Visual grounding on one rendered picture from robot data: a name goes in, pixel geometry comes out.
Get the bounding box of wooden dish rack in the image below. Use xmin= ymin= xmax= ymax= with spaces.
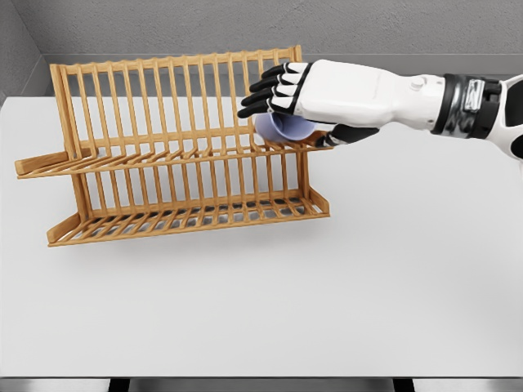
xmin=15 ymin=45 xmax=331 ymax=248

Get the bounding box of lavender cup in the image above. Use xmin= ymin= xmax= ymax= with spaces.
xmin=253 ymin=112 xmax=317 ymax=144

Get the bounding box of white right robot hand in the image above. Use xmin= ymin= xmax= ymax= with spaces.
xmin=237 ymin=59 xmax=393 ymax=149

